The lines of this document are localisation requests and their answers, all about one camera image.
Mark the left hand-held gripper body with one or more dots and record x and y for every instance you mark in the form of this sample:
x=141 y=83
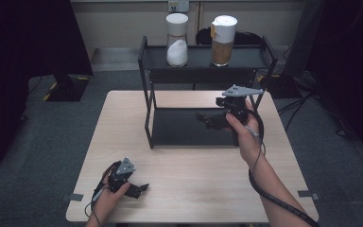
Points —
x=121 y=176

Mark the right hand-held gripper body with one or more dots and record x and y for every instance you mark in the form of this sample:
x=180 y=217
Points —
x=238 y=101

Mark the black two-tier metal rack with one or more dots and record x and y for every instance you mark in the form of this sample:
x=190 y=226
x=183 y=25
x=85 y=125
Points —
x=182 y=126

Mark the glass jar of brown spice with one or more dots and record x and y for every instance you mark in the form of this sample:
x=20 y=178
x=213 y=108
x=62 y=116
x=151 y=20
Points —
x=223 y=41

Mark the glass jar of white powder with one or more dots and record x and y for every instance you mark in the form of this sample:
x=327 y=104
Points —
x=177 y=41

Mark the person's left hand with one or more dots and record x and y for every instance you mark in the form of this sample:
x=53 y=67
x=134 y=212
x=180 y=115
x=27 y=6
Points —
x=108 y=201

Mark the person's right hand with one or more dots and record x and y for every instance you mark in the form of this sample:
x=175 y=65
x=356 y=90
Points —
x=249 y=135

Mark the black stand base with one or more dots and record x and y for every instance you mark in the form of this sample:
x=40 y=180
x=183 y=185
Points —
x=71 y=90
x=283 y=86

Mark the grey tape strip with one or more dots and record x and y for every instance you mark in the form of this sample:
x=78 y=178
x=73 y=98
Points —
x=309 y=194
x=73 y=197

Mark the black chair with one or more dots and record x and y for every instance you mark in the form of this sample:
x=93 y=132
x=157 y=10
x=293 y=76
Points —
x=249 y=38

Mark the grey upright panel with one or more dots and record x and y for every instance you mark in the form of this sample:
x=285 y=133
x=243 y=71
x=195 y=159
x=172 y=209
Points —
x=301 y=38

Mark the dark curtain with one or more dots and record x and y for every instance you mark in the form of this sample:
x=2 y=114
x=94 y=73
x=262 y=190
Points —
x=19 y=63
x=349 y=63

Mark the white wall socket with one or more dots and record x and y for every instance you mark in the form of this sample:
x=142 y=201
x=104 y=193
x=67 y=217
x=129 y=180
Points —
x=182 y=5

